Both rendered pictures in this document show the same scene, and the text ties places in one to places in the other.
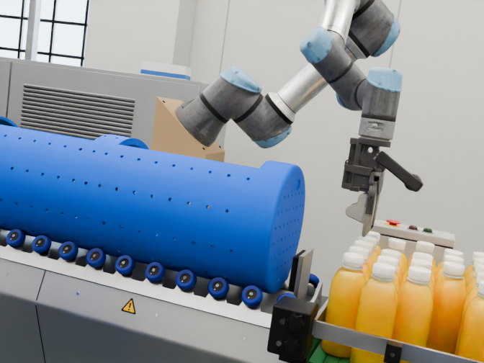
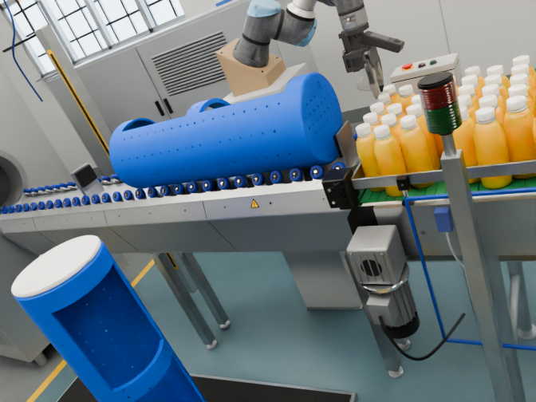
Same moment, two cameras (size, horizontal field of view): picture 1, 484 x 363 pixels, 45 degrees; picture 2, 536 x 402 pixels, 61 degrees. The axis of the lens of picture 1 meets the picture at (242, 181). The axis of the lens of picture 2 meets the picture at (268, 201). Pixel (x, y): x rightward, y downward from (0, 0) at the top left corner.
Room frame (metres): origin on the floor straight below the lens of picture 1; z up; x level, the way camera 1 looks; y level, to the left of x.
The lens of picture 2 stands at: (-0.10, -0.32, 1.53)
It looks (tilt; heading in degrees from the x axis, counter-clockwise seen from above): 25 degrees down; 20
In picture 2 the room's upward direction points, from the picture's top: 24 degrees counter-clockwise
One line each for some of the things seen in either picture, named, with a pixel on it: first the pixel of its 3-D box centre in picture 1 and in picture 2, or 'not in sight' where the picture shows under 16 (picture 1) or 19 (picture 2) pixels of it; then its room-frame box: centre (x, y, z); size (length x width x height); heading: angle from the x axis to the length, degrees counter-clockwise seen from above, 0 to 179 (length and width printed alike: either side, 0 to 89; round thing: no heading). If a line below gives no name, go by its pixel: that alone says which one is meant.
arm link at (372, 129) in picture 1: (376, 130); (353, 19); (1.28, -0.28, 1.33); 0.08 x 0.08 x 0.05
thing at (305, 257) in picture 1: (299, 279); (345, 145); (1.23, -0.15, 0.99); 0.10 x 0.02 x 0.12; 161
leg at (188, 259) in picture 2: not in sight; (201, 282); (1.63, 0.82, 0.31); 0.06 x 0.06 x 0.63; 71
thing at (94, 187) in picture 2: not in sight; (88, 182); (1.66, 1.11, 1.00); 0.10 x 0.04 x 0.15; 161
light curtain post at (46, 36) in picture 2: not in sight; (128, 177); (2.02, 1.15, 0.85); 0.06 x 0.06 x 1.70; 71
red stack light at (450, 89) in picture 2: not in sight; (437, 92); (0.76, -0.40, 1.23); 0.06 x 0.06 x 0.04
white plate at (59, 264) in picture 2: not in sight; (57, 264); (0.86, 0.73, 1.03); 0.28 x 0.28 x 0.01
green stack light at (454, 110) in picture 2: not in sight; (442, 115); (0.76, -0.40, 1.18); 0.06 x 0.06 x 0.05
